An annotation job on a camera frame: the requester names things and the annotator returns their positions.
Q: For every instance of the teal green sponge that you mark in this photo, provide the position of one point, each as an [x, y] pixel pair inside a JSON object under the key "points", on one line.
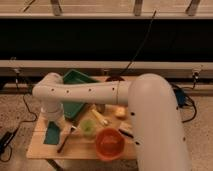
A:
{"points": [[52, 136]]}

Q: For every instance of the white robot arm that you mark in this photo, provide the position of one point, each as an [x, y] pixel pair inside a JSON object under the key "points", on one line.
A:
{"points": [[158, 131]]}

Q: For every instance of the dark brown bowl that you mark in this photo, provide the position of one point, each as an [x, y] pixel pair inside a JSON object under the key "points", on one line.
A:
{"points": [[110, 79]]}

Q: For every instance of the orange red bowl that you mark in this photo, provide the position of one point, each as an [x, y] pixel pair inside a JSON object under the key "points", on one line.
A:
{"points": [[109, 144]]}

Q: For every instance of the small metal cup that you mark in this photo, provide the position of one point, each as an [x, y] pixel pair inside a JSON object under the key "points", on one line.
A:
{"points": [[100, 108]]}

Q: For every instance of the yellow round fruit toy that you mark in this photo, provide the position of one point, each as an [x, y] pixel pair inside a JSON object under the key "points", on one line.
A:
{"points": [[120, 112]]}

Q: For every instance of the yellow banana toy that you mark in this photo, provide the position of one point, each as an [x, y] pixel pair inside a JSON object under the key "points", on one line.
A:
{"points": [[100, 118]]}

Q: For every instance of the green plastic tray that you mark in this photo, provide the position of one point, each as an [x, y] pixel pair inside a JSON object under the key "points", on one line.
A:
{"points": [[72, 109]]}

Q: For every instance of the whiteboard eraser block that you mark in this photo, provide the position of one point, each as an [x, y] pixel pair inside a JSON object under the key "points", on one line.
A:
{"points": [[126, 129]]}

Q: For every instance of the black power adapter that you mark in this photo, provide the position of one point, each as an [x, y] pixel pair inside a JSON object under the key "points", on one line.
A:
{"points": [[5, 139]]}

